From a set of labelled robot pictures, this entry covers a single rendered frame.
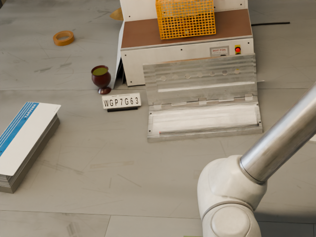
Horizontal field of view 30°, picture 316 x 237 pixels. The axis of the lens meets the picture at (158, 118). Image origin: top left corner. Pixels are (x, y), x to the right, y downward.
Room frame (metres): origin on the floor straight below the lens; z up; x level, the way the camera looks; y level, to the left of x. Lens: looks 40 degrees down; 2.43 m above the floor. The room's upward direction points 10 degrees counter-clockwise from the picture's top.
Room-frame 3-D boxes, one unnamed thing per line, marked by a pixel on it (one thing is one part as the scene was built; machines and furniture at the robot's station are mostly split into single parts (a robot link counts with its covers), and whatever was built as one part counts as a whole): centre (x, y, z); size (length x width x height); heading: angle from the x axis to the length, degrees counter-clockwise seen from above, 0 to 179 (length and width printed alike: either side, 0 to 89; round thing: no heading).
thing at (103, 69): (2.09, 0.21, 0.96); 0.09 x 0.09 x 0.11
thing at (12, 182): (1.77, 0.55, 0.95); 0.40 x 0.13 x 0.10; 155
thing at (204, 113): (1.77, -0.18, 0.92); 0.44 x 0.21 x 0.04; 82
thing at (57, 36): (2.57, 0.39, 0.91); 0.10 x 0.10 x 0.02
